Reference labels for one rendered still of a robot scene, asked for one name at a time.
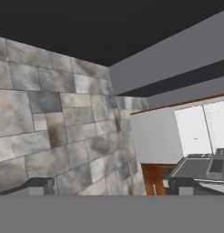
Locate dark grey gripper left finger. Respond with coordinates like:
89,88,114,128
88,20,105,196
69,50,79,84
0,177,56,196

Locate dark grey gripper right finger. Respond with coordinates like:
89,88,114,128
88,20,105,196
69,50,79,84
168,177,224,196

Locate grey flat hob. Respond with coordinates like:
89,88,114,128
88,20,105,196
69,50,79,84
169,153,216,180

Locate brown wooden cupboard door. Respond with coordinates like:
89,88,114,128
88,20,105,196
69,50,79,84
140,162,178,196

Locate grey box-shaped small appliance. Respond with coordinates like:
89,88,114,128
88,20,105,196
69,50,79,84
206,147,224,181

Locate white window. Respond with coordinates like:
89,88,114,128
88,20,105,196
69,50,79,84
174,99,224,157

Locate grey wall cupboards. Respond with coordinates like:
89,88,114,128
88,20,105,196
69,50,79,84
108,8,224,110

